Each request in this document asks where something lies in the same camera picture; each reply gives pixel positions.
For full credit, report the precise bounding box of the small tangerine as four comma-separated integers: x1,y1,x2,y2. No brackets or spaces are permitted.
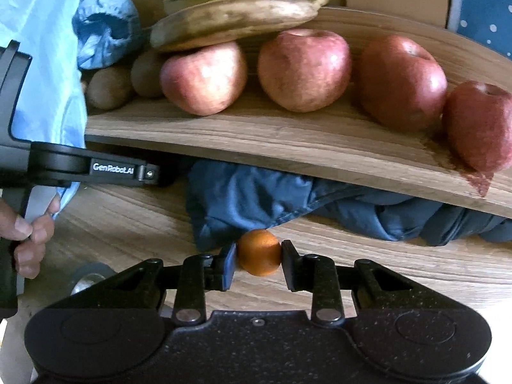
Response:
237,229,281,276

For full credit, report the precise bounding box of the person's left hand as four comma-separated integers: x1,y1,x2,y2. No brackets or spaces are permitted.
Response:
0,194,60,279

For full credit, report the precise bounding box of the dark blue quilted jacket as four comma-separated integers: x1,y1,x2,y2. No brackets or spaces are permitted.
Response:
186,160,511,252

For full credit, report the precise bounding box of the brown kiwi left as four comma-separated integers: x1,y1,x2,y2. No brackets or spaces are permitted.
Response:
85,67,133,110

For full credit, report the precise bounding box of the brown kiwi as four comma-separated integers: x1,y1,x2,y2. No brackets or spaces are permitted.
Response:
130,50,165,98
85,67,133,110

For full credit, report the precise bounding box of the wooden shelf riser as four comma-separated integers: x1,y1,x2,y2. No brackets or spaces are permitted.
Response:
86,8,511,218

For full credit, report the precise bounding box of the brown kiwi right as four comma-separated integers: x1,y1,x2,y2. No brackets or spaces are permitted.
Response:
130,50,165,98

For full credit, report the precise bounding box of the crumpled blue shoe cover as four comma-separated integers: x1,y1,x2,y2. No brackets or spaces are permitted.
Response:
72,0,143,69

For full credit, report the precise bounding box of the light blue garment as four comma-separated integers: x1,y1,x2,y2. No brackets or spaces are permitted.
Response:
0,0,90,217

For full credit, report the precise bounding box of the pale red apple leftmost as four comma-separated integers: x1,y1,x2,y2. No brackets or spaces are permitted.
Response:
160,42,248,116

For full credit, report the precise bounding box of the pale red apple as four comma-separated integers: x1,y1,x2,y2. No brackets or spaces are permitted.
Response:
160,42,248,116
257,29,352,113

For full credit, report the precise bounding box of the dark red apple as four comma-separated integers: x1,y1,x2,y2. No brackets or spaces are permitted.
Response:
443,81,511,172
356,35,448,132

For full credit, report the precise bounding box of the dark red apple rightmost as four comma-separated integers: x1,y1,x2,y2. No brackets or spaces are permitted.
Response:
443,81,511,172

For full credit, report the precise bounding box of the banana bunch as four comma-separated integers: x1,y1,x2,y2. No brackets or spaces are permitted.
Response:
149,0,330,51

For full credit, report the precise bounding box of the blue starry fabric wardrobe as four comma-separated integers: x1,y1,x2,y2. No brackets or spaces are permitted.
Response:
446,0,512,58

